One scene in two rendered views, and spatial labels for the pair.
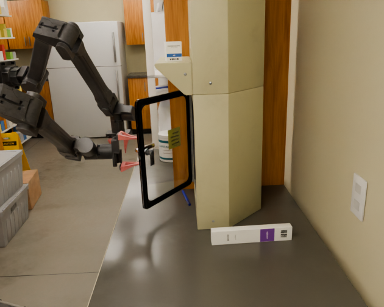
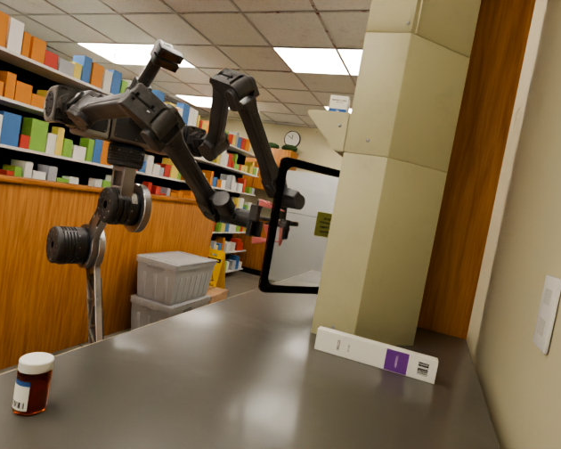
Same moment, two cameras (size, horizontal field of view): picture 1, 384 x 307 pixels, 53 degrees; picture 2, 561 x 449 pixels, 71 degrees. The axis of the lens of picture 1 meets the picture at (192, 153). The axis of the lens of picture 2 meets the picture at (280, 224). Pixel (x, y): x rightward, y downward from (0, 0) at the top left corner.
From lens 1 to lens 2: 0.49 m
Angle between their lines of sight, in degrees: 26
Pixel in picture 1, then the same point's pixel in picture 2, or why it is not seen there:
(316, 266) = (453, 422)
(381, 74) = not seen: outside the picture
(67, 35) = (239, 83)
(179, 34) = not seen: hidden behind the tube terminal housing
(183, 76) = (337, 127)
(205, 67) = (365, 121)
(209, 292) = (264, 381)
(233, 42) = (407, 96)
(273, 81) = (475, 191)
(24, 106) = (154, 112)
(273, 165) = (455, 306)
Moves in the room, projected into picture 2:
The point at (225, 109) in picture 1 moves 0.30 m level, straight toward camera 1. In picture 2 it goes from (380, 177) to (340, 153)
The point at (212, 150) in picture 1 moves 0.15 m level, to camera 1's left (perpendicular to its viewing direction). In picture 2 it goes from (352, 226) to (296, 216)
